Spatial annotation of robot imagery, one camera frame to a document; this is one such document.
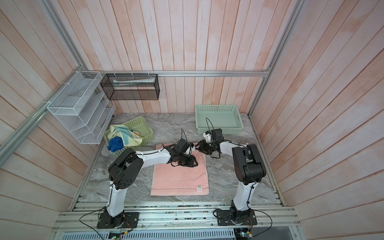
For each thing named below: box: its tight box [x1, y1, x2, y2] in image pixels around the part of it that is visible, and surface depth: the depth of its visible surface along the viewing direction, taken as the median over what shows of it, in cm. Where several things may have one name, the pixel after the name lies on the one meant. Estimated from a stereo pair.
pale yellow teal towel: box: [107, 124, 143, 147], surface depth 95 cm
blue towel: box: [107, 136, 125, 153], surface depth 94 cm
